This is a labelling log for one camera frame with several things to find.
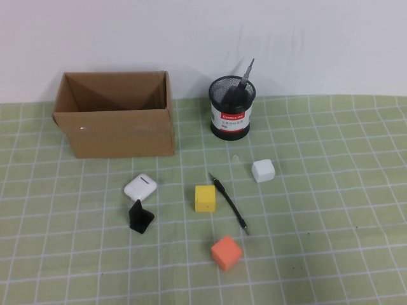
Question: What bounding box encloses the black handled screwdriver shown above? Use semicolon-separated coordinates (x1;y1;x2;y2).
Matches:
222;57;256;107

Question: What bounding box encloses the black mesh pen holder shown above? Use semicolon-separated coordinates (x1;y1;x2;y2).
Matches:
208;75;256;140

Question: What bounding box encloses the yellow cube block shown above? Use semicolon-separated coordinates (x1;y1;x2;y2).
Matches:
194;185;217;213

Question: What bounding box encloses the white cube block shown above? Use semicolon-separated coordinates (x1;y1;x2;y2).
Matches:
251;159;276;184

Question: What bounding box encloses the white earbuds case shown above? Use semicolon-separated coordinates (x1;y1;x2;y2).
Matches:
123;173;158;203

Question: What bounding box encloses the brown cardboard box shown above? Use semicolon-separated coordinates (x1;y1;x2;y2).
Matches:
52;71;177;159

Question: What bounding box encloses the orange cube block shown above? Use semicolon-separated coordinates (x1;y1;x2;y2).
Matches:
210;234;244;273

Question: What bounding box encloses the green checked tablecloth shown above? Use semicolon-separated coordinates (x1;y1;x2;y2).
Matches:
0;94;407;305

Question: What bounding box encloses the black plastic angle bracket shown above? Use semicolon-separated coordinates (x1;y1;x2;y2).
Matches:
128;199;156;235

